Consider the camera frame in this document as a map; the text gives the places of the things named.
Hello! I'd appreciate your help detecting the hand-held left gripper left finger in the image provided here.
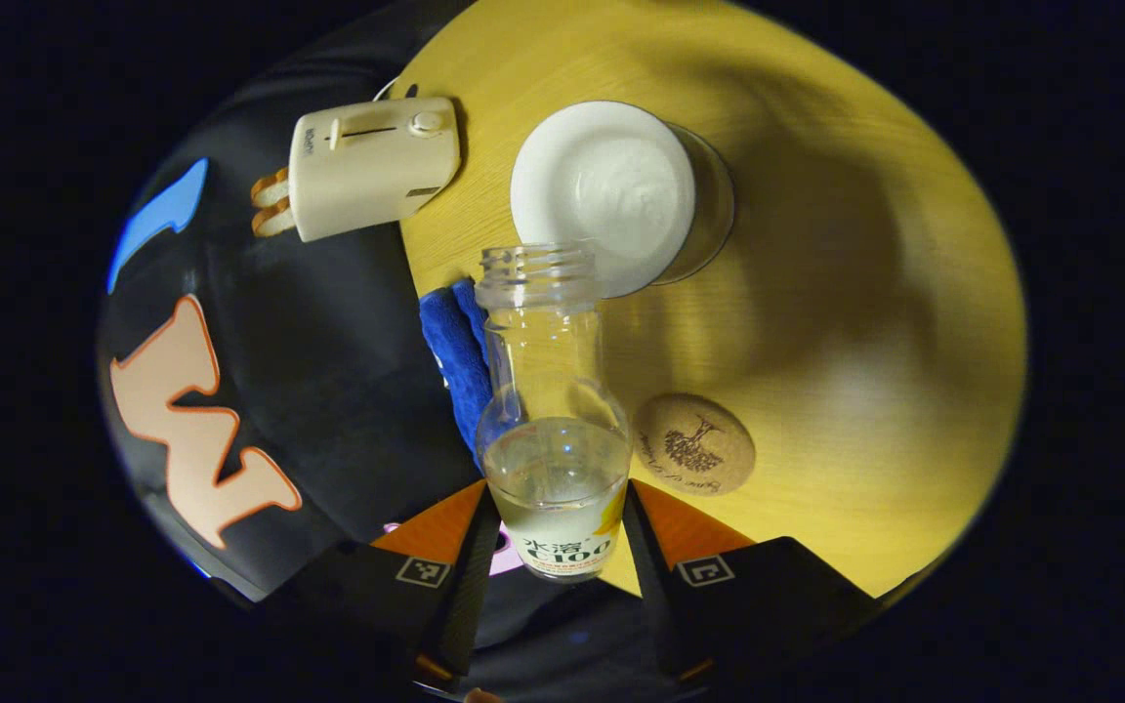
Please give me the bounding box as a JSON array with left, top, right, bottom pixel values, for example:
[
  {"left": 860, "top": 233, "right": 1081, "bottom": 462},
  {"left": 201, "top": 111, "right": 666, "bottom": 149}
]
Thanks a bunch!
[{"left": 270, "top": 478, "right": 504, "bottom": 689}]

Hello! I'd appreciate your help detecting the brown toast slice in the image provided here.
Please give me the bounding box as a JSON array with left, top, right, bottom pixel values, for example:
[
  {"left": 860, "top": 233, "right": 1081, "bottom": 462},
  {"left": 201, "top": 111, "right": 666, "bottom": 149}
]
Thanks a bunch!
[
  {"left": 251, "top": 200, "right": 296, "bottom": 239},
  {"left": 250, "top": 167, "right": 291, "bottom": 208}
]

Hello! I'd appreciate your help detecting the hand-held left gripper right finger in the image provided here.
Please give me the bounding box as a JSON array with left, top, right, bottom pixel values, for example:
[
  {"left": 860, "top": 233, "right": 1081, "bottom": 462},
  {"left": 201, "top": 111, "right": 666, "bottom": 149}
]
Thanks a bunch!
[{"left": 620, "top": 477, "right": 882, "bottom": 686}]

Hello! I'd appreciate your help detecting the clear plastic water bottle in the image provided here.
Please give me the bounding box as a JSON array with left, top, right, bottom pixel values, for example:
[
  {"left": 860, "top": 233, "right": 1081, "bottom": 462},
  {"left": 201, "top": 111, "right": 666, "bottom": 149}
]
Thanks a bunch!
[{"left": 474, "top": 242, "right": 635, "bottom": 585}]

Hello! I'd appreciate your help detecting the white toaster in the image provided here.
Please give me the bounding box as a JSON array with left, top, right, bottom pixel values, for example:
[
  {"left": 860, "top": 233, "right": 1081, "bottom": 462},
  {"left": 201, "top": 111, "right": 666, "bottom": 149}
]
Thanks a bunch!
[{"left": 288, "top": 96, "right": 463, "bottom": 244}]

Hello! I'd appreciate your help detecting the round cork coaster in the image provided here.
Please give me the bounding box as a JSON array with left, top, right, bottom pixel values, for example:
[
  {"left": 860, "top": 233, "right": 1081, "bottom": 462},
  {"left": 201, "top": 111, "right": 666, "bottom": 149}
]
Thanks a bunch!
[{"left": 633, "top": 393, "right": 758, "bottom": 497}]

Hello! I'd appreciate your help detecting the blue folded towel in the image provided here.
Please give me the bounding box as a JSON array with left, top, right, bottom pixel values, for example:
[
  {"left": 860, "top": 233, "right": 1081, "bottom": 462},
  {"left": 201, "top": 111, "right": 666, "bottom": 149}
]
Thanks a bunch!
[{"left": 419, "top": 279, "right": 494, "bottom": 472}]

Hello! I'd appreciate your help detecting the black backdrop cloth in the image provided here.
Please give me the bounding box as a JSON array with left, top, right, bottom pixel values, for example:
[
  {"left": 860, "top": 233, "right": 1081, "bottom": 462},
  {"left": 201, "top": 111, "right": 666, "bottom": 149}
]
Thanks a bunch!
[{"left": 99, "top": 0, "right": 666, "bottom": 700}]

